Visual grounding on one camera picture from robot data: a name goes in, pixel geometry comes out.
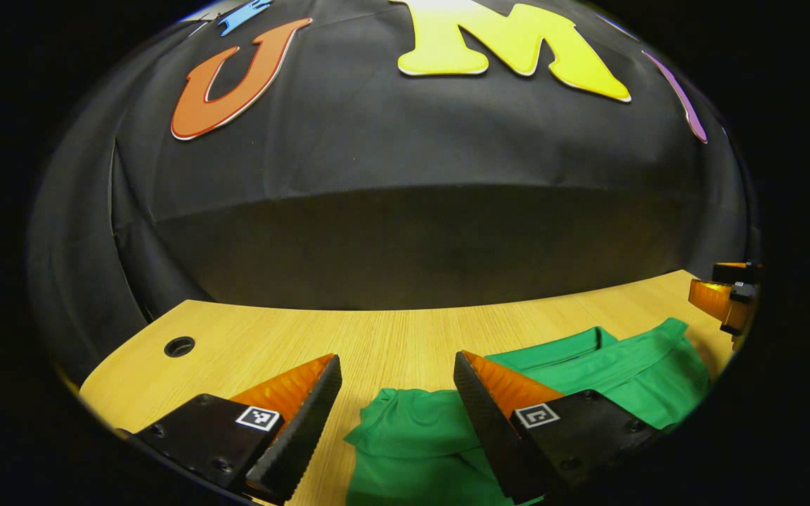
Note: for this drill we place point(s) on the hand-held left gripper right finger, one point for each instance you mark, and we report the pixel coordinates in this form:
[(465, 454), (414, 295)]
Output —
[(486, 422)]

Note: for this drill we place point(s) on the green T-shirt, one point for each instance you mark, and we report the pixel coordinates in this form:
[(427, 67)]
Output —
[(412, 450)]

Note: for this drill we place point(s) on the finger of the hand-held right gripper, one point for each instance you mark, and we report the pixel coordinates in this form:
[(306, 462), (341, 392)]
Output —
[(714, 299), (737, 273)]

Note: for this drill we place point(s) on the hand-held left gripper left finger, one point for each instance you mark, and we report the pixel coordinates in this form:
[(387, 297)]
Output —
[(303, 429)]

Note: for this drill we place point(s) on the black backdrop cloth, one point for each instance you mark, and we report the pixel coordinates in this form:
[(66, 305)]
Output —
[(412, 232)]

